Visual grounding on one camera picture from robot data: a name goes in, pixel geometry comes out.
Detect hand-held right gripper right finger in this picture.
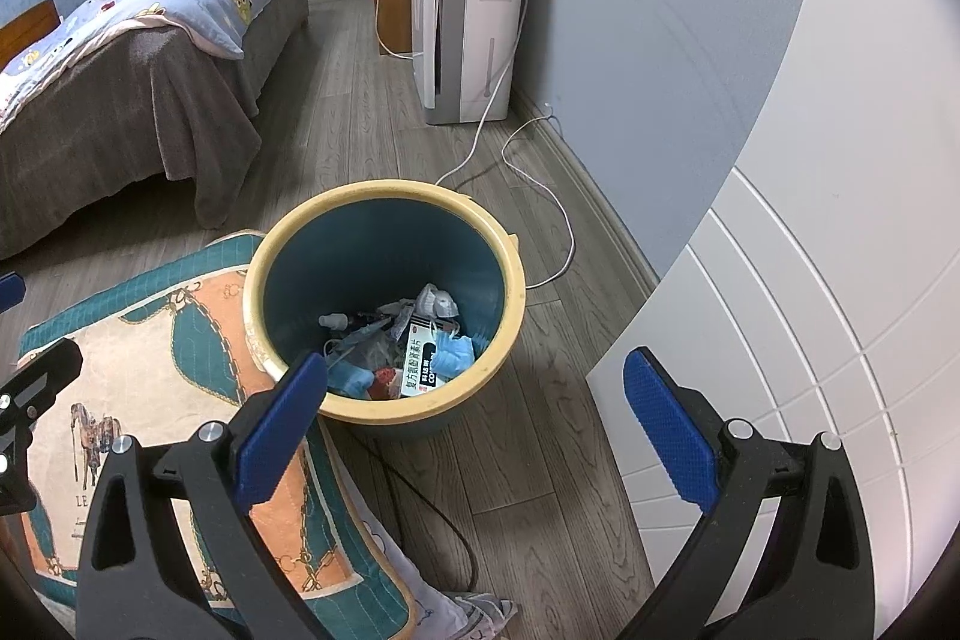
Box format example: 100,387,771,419
622,346,878,640

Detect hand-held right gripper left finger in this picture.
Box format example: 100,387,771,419
75,351,331,640

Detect white medicine box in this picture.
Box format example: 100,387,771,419
401,317,441,398

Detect teal bin with yellow rim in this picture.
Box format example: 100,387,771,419
244,179,527,442

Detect patterned teal orange cushion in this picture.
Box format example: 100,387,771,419
15,229,421,640

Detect blue face mask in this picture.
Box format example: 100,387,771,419
431,332,479,380

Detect white panelled wardrobe door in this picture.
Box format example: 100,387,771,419
585,0,953,618

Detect wooden bed brown cover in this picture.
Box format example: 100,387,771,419
0,0,316,262

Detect printed white cloth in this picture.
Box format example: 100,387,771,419
334,452,520,640

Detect blue cartoon quilt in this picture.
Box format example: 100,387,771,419
0,0,295,133

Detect white air purifier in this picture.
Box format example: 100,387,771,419
411,0,530,125

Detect black floor cable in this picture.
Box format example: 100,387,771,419
358,430,481,600

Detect white power cable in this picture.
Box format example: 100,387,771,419
435,0,577,290

